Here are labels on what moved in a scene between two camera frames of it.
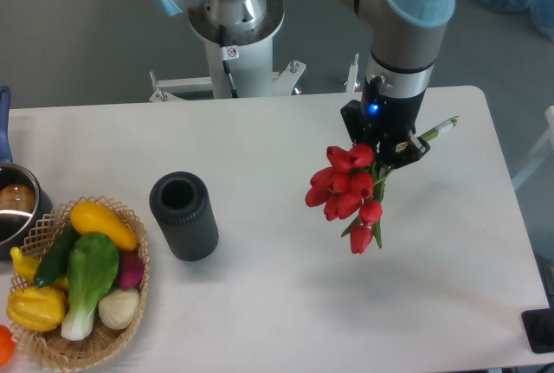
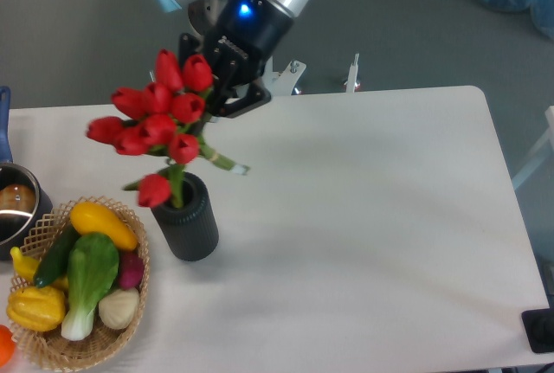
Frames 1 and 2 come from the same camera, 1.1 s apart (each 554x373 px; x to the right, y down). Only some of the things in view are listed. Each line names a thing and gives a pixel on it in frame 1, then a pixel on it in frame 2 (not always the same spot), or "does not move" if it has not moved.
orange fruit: (7, 346) does not move
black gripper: (388, 120) to (249, 29)
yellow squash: (90, 217) does not move
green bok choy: (93, 266) does not move
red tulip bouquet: (351, 185) to (160, 118)
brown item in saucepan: (16, 196) does not move
